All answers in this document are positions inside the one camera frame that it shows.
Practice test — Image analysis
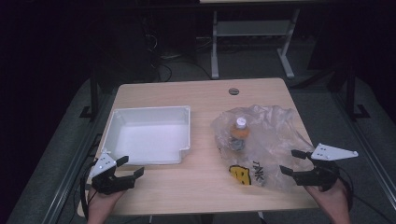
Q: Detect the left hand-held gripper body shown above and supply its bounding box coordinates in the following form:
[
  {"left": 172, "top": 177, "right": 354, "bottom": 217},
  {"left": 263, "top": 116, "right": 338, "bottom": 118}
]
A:
[{"left": 89, "top": 151, "right": 136, "bottom": 196}]

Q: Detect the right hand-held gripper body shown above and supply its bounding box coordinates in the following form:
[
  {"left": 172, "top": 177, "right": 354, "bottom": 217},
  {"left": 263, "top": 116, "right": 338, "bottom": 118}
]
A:
[{"left": 293, "top": 143, "right": 360, "bottom": 192}]

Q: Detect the clear plastic bag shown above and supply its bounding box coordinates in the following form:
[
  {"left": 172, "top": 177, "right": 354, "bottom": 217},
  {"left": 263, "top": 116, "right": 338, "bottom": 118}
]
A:
[{"left": 210, "top": 104, "right": 316, "bottom": 191}]

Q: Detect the orange drink bottle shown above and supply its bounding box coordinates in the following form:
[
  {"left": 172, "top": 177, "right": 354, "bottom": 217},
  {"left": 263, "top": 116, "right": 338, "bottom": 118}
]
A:
[{"left": 229, "top": 117, "right": 251, "bottom": 152}]

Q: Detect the person's left hand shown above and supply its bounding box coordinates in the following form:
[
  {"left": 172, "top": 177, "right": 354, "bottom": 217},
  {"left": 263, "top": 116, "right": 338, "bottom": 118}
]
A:
[{"left": 87, "top": 188, "right": 126, "bottom": 217}]

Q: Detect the person's right hand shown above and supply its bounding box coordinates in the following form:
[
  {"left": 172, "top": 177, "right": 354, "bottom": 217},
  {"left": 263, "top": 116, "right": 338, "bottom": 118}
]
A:
[{"left": 305, "top": 179, "right": 350, "bottom": 217}]

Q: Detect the white plastic tray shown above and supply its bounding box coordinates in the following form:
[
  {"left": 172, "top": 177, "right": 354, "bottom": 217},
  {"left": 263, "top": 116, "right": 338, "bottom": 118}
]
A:
[{"left": 101, "top": 105, "right": 191, "bottom": 168}]

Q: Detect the black floor stand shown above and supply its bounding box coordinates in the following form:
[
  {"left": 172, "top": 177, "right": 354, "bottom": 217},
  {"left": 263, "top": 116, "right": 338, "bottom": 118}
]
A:
[
  {"left": 78, "top": 69, "right": 101, "bottom": 121},
  {"left": 345, "top": 63, "right": 372, "bottom": 121}
]

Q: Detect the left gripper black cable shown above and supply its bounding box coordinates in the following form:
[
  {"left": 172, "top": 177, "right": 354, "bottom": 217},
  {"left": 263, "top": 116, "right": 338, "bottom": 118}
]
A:
[{"left": 79, "top": 160, "right": 98, "bottom": 220}]

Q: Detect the grey metal floor rail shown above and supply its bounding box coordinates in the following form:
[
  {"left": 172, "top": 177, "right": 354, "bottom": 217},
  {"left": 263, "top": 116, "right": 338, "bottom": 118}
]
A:
[
  {"left": 331, "top": 91, "right": 396, "bottom": 204},
  {"left": 41, "top": 92, "right": 117, "bottom": 224}
]

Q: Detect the black floor cable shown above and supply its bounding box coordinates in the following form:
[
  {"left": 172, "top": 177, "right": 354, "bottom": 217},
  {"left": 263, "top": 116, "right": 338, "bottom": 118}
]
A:
[{"left": 353, "top": 193, "right": 389, "bottom": 220}]

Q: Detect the tangle of background cables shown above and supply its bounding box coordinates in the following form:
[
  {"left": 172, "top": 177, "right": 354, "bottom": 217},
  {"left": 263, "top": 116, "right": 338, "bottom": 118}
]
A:
[{"left": 141, "top": 15, "right": 214, "bottom": 83}]

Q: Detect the white metal desk frame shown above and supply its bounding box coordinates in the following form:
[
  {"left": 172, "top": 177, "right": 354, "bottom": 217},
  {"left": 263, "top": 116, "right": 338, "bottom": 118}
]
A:
[{"left": 199, "top": 0, "right": 302, "bottom": 80}]

